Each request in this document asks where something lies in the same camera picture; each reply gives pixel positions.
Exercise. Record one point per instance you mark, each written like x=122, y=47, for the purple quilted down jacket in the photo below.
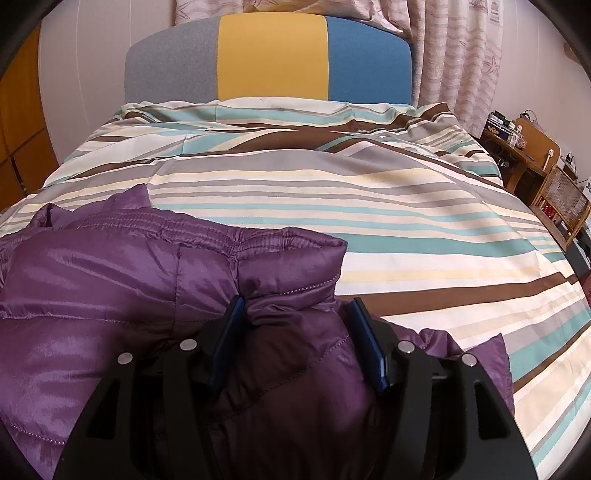
x=81, y=288

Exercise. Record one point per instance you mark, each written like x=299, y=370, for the striped bed duvet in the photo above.
x=435, y=240

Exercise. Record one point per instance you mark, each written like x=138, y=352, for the pink patterned curtain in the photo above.
x=456, y=45

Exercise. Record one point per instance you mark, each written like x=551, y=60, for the wooden rattan chair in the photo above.
x=561, y=207

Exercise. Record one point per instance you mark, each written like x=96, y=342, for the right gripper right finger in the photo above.
x=433, y=418

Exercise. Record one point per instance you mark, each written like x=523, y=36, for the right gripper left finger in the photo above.
x=152, y=415

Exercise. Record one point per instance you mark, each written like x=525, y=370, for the wooden side table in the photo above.
x=522, y=151

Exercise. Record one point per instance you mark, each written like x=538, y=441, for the wooden wardrobe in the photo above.
x=27, y=155

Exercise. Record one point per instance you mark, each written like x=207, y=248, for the grey yellow blue headboard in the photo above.
x=270, y=55

